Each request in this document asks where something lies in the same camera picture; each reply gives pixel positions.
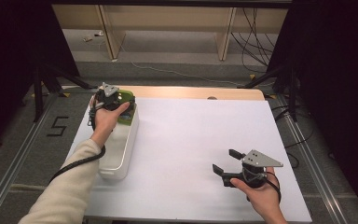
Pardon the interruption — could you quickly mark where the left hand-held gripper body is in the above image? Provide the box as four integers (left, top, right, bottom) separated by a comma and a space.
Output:
94, 81, 122, 111

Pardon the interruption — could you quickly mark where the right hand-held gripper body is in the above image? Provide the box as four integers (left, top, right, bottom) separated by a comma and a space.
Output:
222, 149, 284, 189

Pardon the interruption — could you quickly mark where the green clown phone case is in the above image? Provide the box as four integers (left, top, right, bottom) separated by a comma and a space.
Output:
116, 89, 137, 126

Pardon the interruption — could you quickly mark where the white plastic storage box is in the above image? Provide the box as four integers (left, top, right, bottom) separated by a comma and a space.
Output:
97, 102, 140, 181

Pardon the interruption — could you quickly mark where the person's left hand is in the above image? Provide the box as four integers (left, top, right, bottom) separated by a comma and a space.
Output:
89, 96, 131, 147

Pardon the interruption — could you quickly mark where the person's right hand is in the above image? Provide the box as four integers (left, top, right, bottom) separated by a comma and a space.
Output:
229, 166, 285, 218

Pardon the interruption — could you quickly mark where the white table mat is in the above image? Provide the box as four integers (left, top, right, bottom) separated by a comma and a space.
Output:
66, 95, 312, 223

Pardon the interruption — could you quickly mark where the light wooden table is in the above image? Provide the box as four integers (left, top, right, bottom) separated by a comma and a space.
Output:
115, 85, 266, 101

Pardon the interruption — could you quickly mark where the black metal stand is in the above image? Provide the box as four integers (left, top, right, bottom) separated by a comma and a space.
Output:
237, 64, 299, 122
32, 63, 99, 123

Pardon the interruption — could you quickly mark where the beige wooden desk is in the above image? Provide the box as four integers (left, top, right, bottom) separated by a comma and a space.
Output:
51, 4, 290, 62

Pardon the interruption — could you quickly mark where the black horizontal metal bar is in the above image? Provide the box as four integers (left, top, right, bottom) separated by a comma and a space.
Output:
49, 0, 293, 9

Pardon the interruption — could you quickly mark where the black curtain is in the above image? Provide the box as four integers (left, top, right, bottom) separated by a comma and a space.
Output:
267, 0, 358, 216
0, 0, 81, 150

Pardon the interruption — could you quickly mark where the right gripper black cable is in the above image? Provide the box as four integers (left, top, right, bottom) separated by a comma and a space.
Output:
245, 170, 282, 203

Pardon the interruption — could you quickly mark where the black floor cable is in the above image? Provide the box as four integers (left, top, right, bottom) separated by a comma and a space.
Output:
271, 105, 316, 170

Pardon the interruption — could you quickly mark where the white floor cable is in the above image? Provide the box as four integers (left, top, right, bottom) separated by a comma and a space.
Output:
119, 43, 253, 87

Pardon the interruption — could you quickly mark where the metal floor rail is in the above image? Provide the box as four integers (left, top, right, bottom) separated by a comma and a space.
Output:
276, 94, 358, 224
0, 92, 60, 224

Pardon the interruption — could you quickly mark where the bundle of black cables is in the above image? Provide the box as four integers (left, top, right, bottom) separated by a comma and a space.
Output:
231, 7, 276, 74

